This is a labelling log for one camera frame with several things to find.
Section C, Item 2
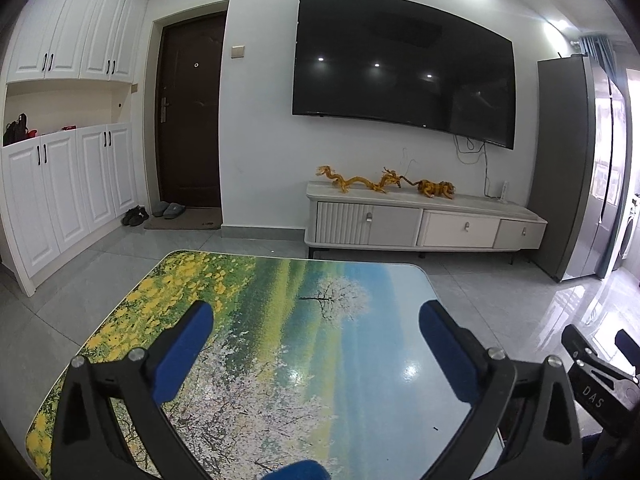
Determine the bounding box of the blue curtain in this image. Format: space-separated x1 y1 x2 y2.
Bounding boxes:
580 35 617 81

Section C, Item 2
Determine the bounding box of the black bag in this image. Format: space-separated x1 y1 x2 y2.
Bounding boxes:
2 113 29 147

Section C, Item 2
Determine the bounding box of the dark brown door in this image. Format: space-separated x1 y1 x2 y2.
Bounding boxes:
156 11 228 209

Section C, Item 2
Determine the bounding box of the white grey television cabinet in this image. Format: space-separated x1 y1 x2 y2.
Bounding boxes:
305 180 548 266

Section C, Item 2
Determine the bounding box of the grey refrigerator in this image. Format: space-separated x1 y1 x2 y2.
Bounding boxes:
525 55 628 283

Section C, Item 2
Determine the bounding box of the black wall television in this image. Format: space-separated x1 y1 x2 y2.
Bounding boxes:
291 0 517 150

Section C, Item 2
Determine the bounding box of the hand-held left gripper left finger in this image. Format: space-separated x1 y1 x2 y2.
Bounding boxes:
50 300 216 480

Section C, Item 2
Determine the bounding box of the yellow tiger figurine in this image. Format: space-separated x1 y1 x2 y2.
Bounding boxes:
415 179 457 201

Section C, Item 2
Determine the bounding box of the white floor cabinet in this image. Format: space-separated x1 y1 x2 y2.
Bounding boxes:
0 122 138 297

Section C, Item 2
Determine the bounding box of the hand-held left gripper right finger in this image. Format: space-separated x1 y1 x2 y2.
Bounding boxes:
419 299 586 480

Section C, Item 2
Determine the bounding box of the white wall cabinet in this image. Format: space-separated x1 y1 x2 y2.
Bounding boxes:
7 0 148 85

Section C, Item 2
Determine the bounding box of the white washing machine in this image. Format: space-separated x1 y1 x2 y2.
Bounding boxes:
617 195 640 272

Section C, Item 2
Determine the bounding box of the brown doormat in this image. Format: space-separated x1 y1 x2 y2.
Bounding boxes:
145 206 223 231

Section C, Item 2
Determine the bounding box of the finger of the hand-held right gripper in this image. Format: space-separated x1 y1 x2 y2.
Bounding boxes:
616 330 640 376
561 325 640 437

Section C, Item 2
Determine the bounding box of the yellow dragon figurine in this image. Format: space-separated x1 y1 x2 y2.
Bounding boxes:
315 165 376 194
370 166 413 195

